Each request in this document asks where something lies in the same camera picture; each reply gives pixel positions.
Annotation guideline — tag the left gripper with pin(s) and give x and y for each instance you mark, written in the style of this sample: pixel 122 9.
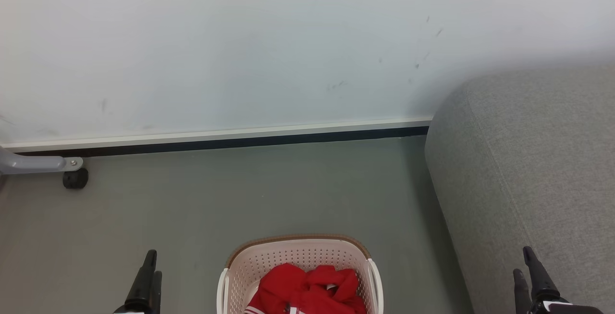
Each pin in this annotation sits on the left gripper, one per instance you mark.
pixel 137 310

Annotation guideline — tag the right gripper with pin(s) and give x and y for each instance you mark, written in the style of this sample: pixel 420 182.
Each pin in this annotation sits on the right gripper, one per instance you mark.
pixel 562 307

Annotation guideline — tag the red garment with white stripes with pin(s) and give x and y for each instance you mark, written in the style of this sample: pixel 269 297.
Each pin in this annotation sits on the red garment with white stripes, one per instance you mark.
pixel 307 290

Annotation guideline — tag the grey fabric sofa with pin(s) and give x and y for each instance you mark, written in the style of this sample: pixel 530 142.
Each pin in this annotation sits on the grey fabric sofa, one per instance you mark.
pixel 528 175

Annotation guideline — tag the black caster wheel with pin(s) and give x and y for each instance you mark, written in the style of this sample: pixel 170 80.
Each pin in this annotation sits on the black caster wheel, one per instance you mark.
pixel 75 178

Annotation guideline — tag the white perforated laundry basket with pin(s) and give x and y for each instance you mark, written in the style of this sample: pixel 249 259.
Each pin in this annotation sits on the white perforated laundry basket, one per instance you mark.
pixel 298 252

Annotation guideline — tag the white and black baseboard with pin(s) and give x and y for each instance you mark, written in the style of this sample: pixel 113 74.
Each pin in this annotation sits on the white and black baseboard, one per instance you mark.
pixel 216 139

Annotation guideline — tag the grey metal stand leg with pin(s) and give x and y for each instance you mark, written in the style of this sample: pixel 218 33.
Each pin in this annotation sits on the grey metal stand leg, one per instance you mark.
pixel 33 163

